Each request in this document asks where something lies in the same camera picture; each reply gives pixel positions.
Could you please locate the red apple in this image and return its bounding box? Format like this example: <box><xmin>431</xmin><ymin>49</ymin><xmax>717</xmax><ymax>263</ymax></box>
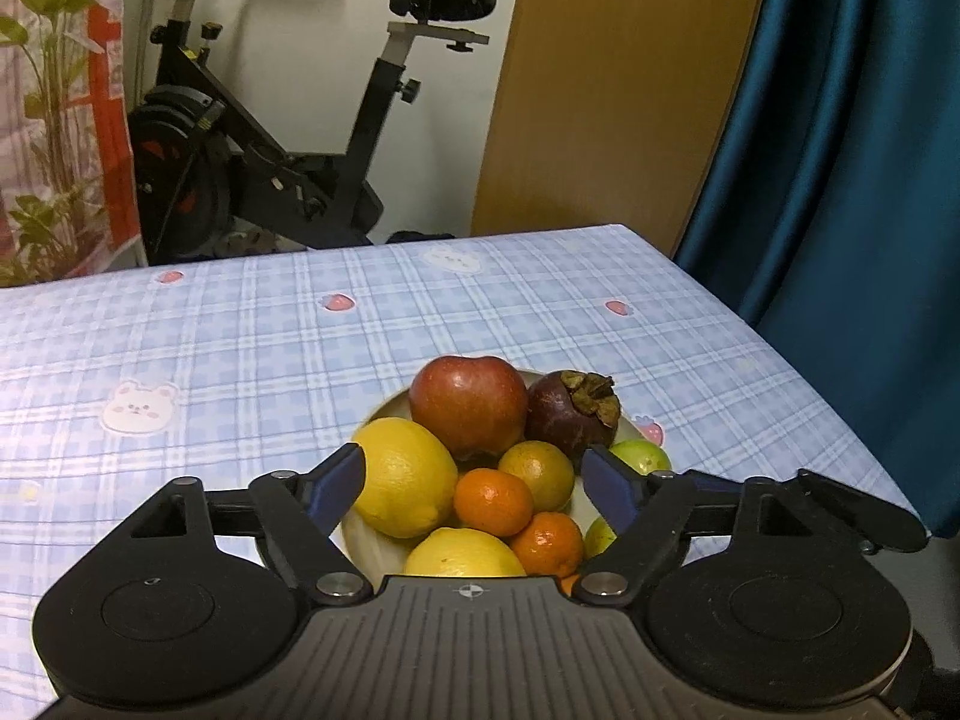
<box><xmin>409</xmin><ymin>355</ymin><xmax>530</xmax><ymax>460</ymax></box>

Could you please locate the dark purple mangosteen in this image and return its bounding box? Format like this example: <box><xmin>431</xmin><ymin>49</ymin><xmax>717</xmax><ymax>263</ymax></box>
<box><xmin>525</xmin><ymin>370</ymin><xmax>622</xmax><ymax>458</ymax></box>

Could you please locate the yellow lemon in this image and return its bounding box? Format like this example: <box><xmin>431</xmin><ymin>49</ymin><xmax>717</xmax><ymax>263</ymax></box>
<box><xmin>351</xmin><ymin>418</ymin><xmax>460</xmax><ymax>539</ymax></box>
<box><xmin>403</xmin><ymin>527</ymin><xmax>528</xmax><ymax>578</ymax></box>

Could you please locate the blue plaid tablecloth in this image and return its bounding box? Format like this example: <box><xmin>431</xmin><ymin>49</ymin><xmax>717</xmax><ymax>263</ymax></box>
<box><xmin>0</xmin><ymin>223</ymin><xmax>920</xmax><ymax>720</ymax></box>

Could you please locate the plant printed curtain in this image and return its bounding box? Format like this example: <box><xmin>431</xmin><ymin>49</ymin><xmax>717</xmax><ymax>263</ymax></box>
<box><xmin>0</xmin><ymin>0</ymin><xmax>143</xmax><ymax>290</ymax></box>

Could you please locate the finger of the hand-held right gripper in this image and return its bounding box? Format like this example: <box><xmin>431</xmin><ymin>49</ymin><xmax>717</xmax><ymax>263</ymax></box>
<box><xmin>795</xmin><ymin>469</ymin><xmax>931</xmax><ymax>557</ymax></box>

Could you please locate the beige oval plate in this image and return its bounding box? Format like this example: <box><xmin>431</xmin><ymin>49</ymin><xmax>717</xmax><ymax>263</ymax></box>
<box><xmin>341</xmin><ymin>367</ymin><xmax>668</xmax><ymax>578</ymax></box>

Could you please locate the dark blue curtain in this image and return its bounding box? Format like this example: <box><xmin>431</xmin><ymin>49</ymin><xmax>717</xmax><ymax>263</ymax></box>
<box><xmin>673</xmin><ymin>0</ymin><xmax>960</xmax><ymax>537</ymax></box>

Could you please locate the black exercise bike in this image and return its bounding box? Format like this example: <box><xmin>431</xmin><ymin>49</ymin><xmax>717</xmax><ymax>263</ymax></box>
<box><xmin>124</xmin><ymin>0</ymin><xmax>497</xmax><ymax>263</ymax></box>

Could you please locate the brown wooden door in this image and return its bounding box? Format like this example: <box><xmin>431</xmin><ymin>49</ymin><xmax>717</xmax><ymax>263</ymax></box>
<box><xmin>471</xmin><ymin>0</ymin><xmax>775</xmax><ymax>256</ymax></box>

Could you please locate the green apple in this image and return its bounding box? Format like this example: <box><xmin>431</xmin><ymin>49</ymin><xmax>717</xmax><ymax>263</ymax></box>
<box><xmin>583</xmin><ymin>516</ymin><xmax>617</xmax><ymax>557</ymax></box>
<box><xmin>609</xmin><ymin>440</ymin><xmax>672</xmax><ymax>477</ymax></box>

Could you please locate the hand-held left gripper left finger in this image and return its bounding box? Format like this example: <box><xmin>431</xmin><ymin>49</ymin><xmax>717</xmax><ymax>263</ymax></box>
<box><xmin>129</xmin><ymin>442</ymin><xmax>374</xmax><ymax>607</ymax></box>

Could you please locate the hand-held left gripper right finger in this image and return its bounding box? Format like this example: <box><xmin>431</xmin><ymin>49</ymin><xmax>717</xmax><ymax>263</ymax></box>
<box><xmin>576</xmin><ymin>445</ymin><xmax>826</xmax><ymax>607</ymax></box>

